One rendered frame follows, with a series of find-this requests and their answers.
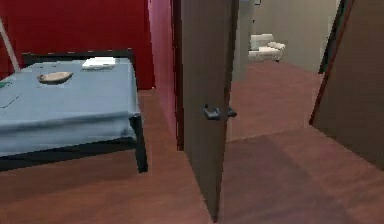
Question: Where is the white pillow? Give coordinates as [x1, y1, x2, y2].
[81, 57, 117, 71]

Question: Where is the brown room door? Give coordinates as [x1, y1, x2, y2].
[309, 0, 384, 172]
[179, 0, 240, 223]

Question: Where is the grey slanted pole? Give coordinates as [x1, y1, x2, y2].
[0, 18, 22, 74]

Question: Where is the white sofa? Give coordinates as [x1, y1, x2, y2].
[248, 33, 287, 63]

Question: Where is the dark grey door handle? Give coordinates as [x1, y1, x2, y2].
[203, 103, 238, 121]

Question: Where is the tan flat object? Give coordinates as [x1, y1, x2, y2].
[36, 71, 74, 85]

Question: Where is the blue bed with black frame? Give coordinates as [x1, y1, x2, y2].
[0, 49, 149, 174]

